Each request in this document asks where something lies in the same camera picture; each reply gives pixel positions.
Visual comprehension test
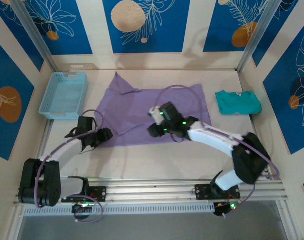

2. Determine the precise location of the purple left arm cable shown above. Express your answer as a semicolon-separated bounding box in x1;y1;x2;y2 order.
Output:
33;109;105;224

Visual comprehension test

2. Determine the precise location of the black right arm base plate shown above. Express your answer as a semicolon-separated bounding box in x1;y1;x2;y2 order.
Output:
194;183;241;201

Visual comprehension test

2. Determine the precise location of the perforated metal bracket plate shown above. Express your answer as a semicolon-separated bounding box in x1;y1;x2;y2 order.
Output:
66;63;96;71

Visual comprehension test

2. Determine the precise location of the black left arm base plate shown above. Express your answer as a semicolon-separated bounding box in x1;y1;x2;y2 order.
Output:
61;186;107;203

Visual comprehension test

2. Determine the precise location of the white slotted cable duct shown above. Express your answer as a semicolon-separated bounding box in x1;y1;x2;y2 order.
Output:
23;202;215;217

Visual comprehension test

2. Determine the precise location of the teal t-shirt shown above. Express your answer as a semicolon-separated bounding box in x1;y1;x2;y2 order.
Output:
215;90;262;116

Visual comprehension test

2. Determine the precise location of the long aluminium mounting rail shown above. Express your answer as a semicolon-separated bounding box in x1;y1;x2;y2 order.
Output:
13;178;289;207

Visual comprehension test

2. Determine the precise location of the white table cover sheet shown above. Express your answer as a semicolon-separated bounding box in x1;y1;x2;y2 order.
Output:
33;69;269;180

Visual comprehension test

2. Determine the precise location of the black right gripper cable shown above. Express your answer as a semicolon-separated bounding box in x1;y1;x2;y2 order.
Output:
170;133;186;144

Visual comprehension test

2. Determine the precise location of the purple t-shirt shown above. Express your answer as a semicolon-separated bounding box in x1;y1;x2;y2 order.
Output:
95;71;212;149

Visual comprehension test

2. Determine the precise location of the light blue plastic basket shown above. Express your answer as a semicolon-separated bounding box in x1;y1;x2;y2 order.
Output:
38;72;89;120

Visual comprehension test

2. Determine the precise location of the aluminium frame post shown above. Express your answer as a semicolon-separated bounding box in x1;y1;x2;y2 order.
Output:
235;0;280;74
10;0;60;74

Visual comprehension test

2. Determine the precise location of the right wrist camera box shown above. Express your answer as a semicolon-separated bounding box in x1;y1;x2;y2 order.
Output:
148;105;163;125

